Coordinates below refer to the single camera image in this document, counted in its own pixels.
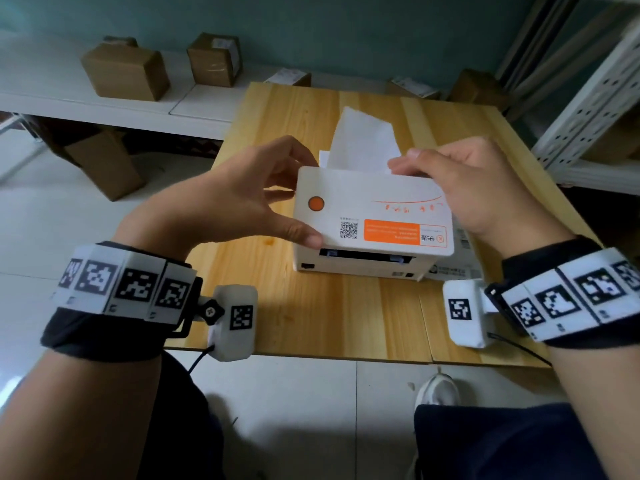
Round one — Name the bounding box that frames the person's left hand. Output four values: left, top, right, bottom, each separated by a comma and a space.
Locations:
112, 136, 325, 261

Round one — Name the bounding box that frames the person's right hand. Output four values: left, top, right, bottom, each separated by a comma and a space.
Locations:
387, 136, 576, 258

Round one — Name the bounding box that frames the white label printer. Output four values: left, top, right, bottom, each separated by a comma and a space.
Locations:
292, 166, 456, 282

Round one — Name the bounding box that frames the person's left forearm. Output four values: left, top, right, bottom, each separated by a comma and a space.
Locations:
0, 345, 164, 480

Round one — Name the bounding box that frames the person's right forearm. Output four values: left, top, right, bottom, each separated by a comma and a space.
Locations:
546, 339, 640, 480

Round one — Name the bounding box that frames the white label paper strip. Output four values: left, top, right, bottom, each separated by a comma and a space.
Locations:
319, 106, 404, 174

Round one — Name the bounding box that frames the flat labelled cardboard box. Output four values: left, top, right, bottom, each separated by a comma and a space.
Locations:
263, 68, 312, 88
386, 76, 442, 101

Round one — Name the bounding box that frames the dark cardboard box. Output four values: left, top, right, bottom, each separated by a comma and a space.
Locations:
446, 69, 512, 113

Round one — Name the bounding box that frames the white marker wristband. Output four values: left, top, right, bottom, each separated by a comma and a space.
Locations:
484, 247, 640, 343
50, 242, 204, 331

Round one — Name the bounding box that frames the white metal shelving rack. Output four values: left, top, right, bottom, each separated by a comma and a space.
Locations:
494, 0, 640, 196

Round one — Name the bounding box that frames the small labelled cardboard box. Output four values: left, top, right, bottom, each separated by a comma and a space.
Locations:
186, 32, 243, 88

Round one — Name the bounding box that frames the tall cardboard box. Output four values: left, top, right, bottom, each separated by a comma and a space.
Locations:
64, 129, 147, 202

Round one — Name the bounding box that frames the cardboard box on rack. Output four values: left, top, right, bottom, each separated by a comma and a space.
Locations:
581, 109, 640, 165

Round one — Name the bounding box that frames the white shoe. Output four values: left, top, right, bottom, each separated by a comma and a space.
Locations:
414, 373, 461, 410

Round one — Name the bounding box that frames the person's left leg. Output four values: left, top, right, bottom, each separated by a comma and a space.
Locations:
137, 352, 227, 480

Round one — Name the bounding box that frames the person's leg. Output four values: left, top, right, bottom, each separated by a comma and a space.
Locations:
413, 402, 609, 480
137, 352, 227, 480

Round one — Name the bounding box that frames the large plain cardboard box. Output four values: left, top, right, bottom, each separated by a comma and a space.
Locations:
80, 36, 171, 102

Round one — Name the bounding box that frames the white bench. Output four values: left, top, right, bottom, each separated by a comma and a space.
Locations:
0, 29, 392, 141

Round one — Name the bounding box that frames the person's right leg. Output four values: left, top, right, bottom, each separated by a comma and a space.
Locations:
413, 402, 609, 480

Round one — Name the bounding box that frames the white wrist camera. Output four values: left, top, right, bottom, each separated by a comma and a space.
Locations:
442, 279, 499, 350
206, 285, 260, 363

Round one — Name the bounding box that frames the black wrist strap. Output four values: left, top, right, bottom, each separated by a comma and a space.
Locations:
40, 307, 175, 364
501, 236, 640, 349

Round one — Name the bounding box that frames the black camera cable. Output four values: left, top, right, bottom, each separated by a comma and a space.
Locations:
187, 345, 216, 375
487, 332, 554, 368

